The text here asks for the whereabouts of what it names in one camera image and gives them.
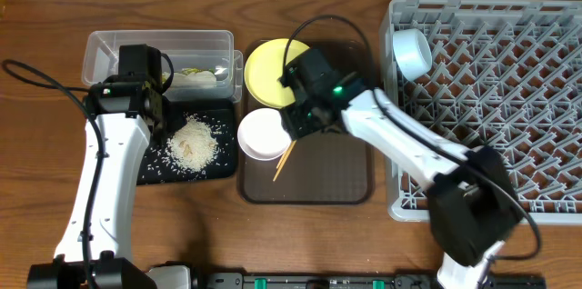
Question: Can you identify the wooden chopstick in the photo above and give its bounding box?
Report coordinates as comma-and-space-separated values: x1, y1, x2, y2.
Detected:
276, 140, 296, 169
272, 140, 296, 182

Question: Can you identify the yellow-green snack wrapper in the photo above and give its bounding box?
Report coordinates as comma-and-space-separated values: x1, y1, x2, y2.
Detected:
170, 67, 228, 88

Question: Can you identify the white rice pile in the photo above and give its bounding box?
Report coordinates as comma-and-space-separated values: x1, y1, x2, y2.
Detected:
145, 115, 225, 175

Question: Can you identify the yellow plate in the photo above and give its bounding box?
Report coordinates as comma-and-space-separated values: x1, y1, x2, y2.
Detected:
244, 38, 295, 109

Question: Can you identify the blue bowl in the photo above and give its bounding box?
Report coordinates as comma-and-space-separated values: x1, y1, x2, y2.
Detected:
392, 28, 432, 81

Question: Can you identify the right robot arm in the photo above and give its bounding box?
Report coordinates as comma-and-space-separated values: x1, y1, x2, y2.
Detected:
279, 48, 543, 288

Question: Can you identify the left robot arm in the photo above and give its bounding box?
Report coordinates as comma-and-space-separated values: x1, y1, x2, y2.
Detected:
1, 44, 193, 288

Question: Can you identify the clear plastic waste bin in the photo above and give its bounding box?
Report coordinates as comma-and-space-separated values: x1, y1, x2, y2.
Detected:
82, 30, 244, 103

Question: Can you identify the black food-waste tray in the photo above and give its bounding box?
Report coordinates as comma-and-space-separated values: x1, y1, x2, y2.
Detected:
137, 99, 238, 185

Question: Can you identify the grey dishwasher rack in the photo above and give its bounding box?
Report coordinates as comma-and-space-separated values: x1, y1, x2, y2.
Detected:
379, 0, 582, 226

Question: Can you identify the brown serving tray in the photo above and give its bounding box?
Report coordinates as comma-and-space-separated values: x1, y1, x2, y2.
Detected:
237, 40, 374, 204

